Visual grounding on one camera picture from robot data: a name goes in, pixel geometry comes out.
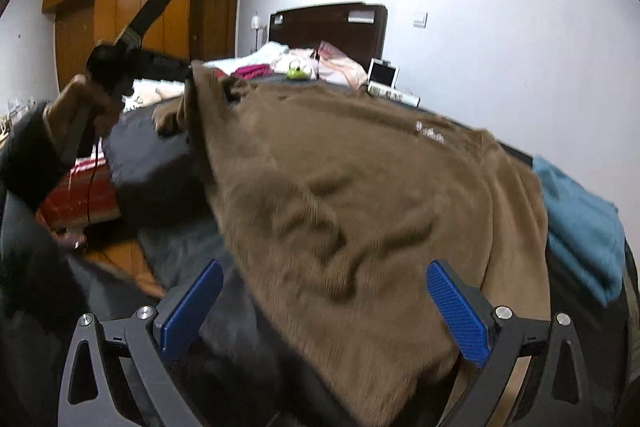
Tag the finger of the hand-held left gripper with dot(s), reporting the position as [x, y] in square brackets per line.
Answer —
[177, 68]

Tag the white framed tablet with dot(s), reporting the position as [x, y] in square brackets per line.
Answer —
[384, 73]

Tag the person's dark clothing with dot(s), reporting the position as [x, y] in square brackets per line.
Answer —
[30, 287]

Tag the cream garment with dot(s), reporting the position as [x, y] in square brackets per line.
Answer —
[150, 94]

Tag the person's left hand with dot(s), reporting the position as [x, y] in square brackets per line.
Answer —
[100, 104]

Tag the pink pillow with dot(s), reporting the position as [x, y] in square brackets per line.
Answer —
[342, 67]

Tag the brown fleece garment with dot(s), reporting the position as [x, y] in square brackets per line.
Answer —
[350, 207]

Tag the purple floral bedsheet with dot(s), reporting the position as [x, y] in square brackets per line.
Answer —
[75, 192]

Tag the black bed cover cloth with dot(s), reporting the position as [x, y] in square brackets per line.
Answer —
[150, 157]

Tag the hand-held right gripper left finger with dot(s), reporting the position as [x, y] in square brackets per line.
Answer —
[190, 307]

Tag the dark wooden headboard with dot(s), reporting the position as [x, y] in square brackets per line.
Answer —
[325, 24]

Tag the blue folded garment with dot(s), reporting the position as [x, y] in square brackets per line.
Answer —
[580, 222]

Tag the bedside lamp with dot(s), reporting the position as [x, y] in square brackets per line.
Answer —
[256, 29]

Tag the magenta folded garment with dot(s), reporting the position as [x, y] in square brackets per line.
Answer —
[252, 72]

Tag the white wall switch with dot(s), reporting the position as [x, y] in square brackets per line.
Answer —
[420, 19]

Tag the white duvet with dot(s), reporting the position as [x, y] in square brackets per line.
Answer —
[250, 57]

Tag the photo collage frame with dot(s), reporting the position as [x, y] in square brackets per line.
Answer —
[395, 96]

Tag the wooden door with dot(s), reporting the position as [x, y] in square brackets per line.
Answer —
[215, 22]

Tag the wooden wardrobe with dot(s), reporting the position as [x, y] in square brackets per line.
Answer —
[115, 2]

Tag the green toy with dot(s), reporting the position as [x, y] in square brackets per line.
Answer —
[296, 72]

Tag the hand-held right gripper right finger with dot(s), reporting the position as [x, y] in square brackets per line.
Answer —
[460, 312]

